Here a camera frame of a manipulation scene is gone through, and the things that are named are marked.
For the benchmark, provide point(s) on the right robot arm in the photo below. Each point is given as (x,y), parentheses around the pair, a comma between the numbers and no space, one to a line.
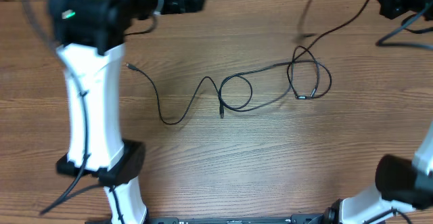
(401,185)

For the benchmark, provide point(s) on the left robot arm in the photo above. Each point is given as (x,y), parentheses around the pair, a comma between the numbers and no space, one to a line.
(91,36)

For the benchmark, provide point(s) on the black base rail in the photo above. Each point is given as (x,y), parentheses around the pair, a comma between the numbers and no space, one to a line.
(293,219)

